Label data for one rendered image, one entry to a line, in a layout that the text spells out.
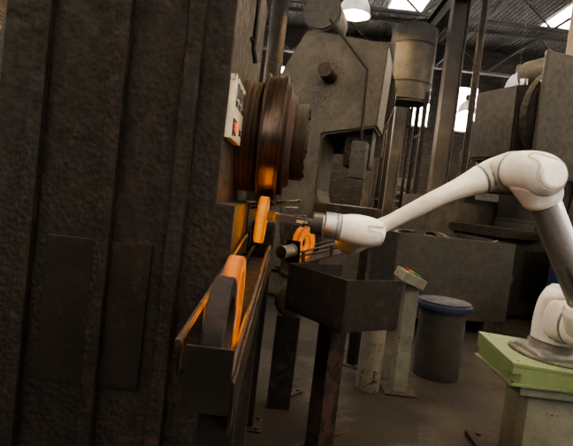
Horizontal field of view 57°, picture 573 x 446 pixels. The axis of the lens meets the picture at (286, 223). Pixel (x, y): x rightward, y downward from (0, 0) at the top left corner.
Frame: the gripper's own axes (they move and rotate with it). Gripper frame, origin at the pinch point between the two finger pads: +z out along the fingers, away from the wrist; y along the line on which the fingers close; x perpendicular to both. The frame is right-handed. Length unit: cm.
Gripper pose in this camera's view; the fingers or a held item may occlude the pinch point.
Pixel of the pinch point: (263, 214)
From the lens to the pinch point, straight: 179.0
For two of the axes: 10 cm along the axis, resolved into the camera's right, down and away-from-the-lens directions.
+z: -9.9, -1.6, 0.0
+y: 0.1, -0.6, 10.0
